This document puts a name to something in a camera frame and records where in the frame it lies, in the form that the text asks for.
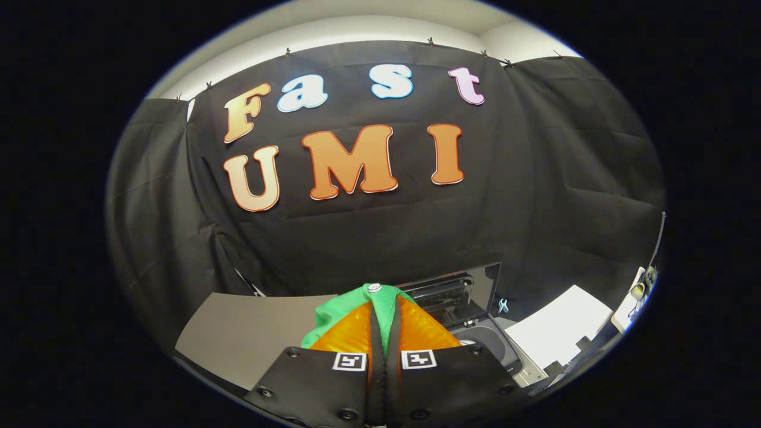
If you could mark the dark washing machine lid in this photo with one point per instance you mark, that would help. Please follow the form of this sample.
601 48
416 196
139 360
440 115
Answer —
464 291

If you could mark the grey side table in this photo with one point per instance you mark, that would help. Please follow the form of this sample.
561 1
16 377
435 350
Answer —
250 333

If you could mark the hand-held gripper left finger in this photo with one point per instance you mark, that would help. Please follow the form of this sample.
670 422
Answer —
376 368

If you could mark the dark stand pole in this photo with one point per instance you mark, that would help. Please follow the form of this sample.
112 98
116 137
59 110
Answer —
659 238

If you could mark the white shelf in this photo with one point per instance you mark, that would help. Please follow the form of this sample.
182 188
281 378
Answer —
624 315

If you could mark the small teal clip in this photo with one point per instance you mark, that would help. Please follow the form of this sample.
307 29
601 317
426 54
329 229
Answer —
503 305

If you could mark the grey washing machine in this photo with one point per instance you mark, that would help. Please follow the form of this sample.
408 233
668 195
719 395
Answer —
493 348

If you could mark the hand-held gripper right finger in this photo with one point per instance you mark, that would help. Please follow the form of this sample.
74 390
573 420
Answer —
393 374

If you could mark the black backdrop cloth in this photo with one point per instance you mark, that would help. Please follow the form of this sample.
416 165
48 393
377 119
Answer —
505 196

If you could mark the yellowish small tool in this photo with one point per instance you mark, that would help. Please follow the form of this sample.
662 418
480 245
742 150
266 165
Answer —
638 291

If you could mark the green garment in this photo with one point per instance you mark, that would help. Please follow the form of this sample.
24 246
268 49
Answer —
339 309

